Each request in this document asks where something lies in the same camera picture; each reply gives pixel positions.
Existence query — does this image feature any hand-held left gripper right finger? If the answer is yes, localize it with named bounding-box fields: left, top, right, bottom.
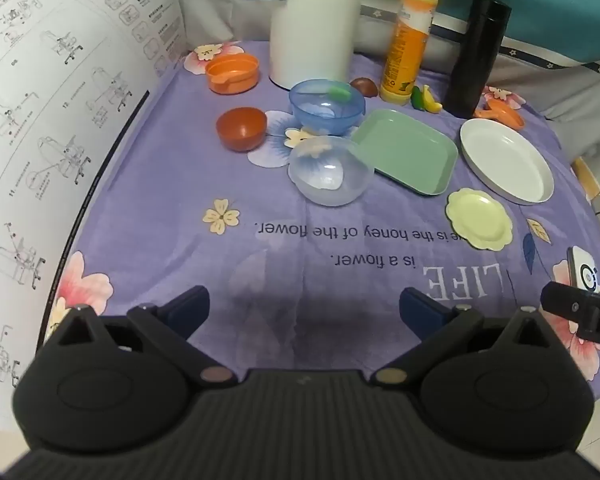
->
left=372, top=287, right=563, bottom=387

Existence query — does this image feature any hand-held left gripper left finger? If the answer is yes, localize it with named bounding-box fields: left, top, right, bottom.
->
left=42, top=285, right=236, bottom=388

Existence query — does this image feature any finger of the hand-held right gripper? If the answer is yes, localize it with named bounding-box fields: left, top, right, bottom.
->
left=540, top=281, right=600, bottom=321

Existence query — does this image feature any yellow flower-shaped plate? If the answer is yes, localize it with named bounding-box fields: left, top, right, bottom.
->
left=445, top=188, right=514, bottom=251

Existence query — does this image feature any white oval plate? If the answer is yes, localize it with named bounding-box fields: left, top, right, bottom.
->
left=459, top=118, right=556, bottom=206

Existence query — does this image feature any green square plate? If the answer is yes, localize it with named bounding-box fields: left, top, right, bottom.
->
left=350, top=108, right=459, bottom=197

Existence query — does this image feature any clear plastic bowl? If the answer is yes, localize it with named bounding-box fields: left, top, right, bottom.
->
left=287, top=135, right=374, bottom=207

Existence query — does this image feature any blue translucent bowl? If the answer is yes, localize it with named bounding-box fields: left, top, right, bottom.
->
left=288, top=79, right=367, bottom=137

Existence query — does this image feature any small white round-dial device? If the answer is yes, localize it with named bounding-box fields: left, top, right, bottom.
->
left=566, top=245, right=600, bottom=295

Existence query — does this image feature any purple floral tablecloth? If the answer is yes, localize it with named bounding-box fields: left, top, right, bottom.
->
left=40, top=40, right=600, bottom=401

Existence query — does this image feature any reddish-brown small bowl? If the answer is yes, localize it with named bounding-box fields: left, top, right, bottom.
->
left=216, top=107, right=268, bottom=152

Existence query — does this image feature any orange plastic scoop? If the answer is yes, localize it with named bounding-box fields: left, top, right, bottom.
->
left=475, top=99, right=526, bottom=131

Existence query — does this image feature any yellow toy banana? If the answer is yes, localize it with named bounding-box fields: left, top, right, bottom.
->
left=420, top=85, right=443, bottom=114

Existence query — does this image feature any grey star-striped bedsheet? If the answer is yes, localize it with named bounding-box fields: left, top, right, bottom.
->
left=172, top=0, right=600, bottom=161

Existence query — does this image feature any brown toy fruit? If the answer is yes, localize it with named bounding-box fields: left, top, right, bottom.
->
left=349, top=77, right=379, bottom=98

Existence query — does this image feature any orange spouted cup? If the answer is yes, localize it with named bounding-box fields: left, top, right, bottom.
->
left=204, top=54, right=261, bottom=95

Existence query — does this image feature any white instruction sheet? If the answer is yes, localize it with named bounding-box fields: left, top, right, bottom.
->
left=0, top=0, right=188, bottom=431

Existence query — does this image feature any black tall bottle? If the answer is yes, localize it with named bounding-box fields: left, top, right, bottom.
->
left=442, top=0, right=512, bottom=120

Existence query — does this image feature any orange detergent bottle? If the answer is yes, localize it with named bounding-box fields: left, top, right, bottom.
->
left=380, top=0, right=437, bottom=107

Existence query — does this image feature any teal blanket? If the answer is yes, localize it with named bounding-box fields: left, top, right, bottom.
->
left=160, top=0, right=600, bottom=66

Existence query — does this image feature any white thermos jug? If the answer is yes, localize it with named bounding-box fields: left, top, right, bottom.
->
left=267, top=0, right=363, bottom=92

